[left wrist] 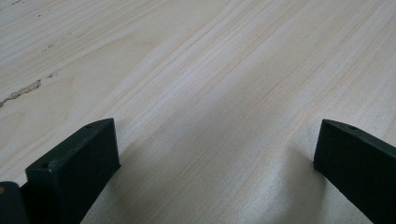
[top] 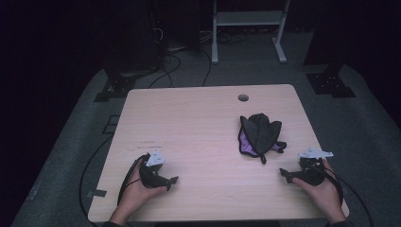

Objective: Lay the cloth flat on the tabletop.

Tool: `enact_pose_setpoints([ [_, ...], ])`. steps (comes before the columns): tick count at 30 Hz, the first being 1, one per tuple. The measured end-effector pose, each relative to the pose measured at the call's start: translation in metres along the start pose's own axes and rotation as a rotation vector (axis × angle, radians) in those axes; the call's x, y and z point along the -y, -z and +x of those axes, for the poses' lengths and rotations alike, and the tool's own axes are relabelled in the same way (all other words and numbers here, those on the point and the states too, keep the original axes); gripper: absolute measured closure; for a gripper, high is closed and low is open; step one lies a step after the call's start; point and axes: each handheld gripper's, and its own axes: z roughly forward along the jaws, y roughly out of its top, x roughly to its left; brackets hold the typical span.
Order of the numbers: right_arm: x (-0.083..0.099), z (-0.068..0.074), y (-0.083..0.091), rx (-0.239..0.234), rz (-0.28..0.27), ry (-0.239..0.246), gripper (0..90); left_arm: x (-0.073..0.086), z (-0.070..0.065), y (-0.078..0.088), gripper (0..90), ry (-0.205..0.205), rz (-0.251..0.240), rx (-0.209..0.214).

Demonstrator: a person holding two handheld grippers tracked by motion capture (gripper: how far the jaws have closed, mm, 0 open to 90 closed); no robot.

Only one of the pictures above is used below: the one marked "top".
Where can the dark equipment rack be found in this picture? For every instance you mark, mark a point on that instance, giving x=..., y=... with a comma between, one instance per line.
x=132, y=34

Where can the black floor tape rectangle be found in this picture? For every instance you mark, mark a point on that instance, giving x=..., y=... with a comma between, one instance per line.
x=110, y=125

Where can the round grey table grommet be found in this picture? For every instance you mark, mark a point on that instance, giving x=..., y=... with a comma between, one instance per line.
x=243, y=97

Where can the person's right hand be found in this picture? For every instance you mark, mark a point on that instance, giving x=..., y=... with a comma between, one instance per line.
x=326, y=197

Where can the person's left hand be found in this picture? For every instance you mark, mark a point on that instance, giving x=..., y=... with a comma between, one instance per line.
x=134, y=195

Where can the black stand base plate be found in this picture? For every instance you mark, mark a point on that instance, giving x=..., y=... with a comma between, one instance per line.
x=115, y=90
x=331, y=84

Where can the white metal stand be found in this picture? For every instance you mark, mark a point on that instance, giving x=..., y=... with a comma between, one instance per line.
x=249, y=18

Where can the black and purple towel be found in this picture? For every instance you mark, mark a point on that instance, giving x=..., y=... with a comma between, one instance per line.
x=261, y=134

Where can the grey tape strip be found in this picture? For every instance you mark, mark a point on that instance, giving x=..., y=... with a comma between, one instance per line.
x=97, y=193

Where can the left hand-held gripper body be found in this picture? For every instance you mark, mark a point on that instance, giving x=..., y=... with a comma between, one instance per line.
x=150, y=176

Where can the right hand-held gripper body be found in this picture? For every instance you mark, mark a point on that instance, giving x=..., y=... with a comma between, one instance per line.
x=312, y=176

